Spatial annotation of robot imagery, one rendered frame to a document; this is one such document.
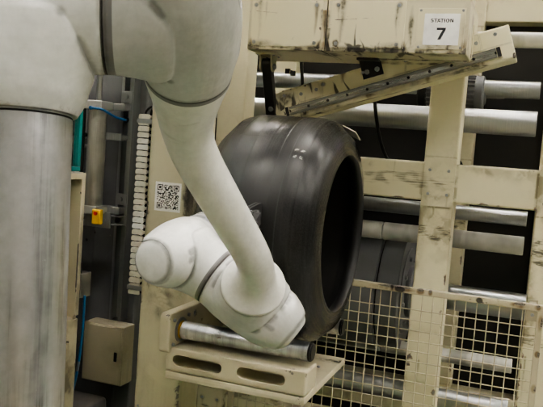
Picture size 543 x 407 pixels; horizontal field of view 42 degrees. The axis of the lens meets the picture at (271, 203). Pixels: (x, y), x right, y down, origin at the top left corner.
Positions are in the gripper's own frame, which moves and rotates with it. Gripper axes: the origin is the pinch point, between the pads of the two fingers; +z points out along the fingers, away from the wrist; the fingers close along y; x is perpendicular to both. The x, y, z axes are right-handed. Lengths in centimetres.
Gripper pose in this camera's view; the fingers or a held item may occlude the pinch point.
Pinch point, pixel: (252, 211)
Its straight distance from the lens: 150.2
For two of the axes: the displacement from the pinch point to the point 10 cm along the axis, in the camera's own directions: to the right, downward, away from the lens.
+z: 3.5, -1.8, 9.2
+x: -0.2, 9.8, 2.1
